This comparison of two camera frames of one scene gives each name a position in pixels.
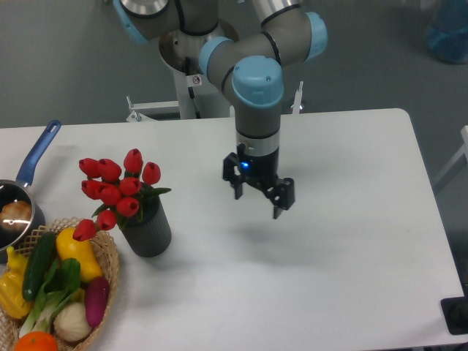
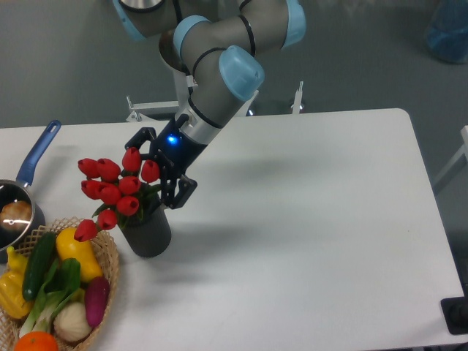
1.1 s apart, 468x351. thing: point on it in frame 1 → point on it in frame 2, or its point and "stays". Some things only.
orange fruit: x=36 y=341 stays
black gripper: x=263 y=170 → x=182 y=151
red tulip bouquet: x=124 y=193 stays
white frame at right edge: x=461 y=152 stays
